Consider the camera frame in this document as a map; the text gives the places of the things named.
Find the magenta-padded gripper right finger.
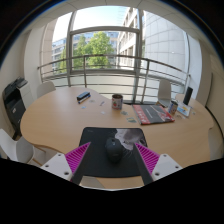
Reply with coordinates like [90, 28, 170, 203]
[132, 142, 184, 186]

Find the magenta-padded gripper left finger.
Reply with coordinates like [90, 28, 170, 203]
[40, 142, 93, 186]

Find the black computer mouse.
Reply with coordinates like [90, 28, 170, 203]
[104, 137, 124, 164]

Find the black printed mouse pad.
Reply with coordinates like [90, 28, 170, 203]
[77, 126, 148, 179]

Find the white chair with wooden legs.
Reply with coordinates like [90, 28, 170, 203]
[0, 128, 44, 166]

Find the red magazine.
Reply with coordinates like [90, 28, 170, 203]
[131, 104, 176, 126]

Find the white mug with colourful print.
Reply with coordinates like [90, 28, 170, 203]
[167, 100, 179, 117]

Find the black and blue stapler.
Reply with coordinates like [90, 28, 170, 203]
[76, 91, 92, 104]

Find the black cylinder speaker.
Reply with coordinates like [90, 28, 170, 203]
[182, 86, 194, 106]

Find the black office printer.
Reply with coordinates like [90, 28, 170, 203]
[2, 77, 29, 134]

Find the metal balcony railing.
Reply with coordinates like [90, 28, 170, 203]
[37, 54, 191, 104]

